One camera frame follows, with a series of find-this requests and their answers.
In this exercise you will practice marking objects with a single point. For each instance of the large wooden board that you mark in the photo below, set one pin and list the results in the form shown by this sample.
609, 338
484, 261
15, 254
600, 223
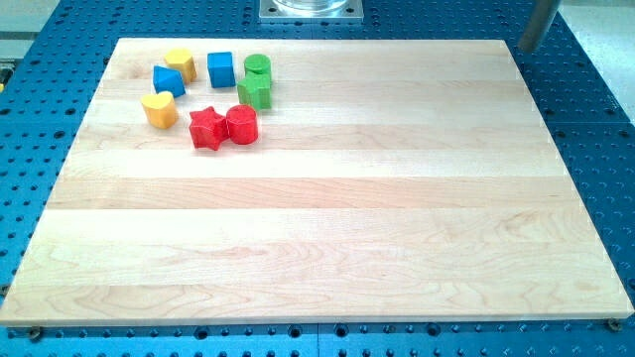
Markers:
391, 181

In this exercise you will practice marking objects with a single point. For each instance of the yellow heart block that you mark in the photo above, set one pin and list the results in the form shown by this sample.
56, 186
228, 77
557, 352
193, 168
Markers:
160, 109

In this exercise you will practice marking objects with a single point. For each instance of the grey metal robot arm rod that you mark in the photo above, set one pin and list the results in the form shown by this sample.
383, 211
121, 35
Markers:
539, 23

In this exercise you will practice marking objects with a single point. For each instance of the green cylinder block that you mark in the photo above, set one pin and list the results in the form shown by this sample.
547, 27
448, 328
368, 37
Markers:
257, 64

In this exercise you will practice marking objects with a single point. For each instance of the board corner clamp screw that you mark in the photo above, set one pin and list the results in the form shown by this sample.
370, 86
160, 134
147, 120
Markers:
613, 325
35, 333

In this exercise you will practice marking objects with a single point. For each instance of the yellow hexagon block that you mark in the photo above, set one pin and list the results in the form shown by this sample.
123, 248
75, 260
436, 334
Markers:
181, 59

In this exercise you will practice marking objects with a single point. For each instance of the blue pentagon block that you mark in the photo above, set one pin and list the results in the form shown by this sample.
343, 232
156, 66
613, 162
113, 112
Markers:
168, 79

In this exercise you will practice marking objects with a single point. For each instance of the green star block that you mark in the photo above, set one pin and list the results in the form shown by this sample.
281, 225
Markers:
255, 90

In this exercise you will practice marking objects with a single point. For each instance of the red cylinder block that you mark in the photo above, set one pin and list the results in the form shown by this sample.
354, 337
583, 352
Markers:
242, 124

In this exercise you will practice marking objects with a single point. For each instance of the right board corner clamp screw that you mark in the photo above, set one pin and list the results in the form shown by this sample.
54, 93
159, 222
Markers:
613, 325

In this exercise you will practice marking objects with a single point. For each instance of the red star block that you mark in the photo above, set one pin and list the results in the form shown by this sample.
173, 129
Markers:
208, 129

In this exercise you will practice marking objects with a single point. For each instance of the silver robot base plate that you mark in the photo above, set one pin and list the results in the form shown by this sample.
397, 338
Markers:
287, 11

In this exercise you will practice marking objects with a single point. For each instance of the blue cube block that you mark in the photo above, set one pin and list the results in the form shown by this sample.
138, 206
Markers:
220, 69

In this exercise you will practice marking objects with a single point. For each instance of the left board corner clamp screw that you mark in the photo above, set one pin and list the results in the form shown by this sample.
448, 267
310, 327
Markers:
35, 333

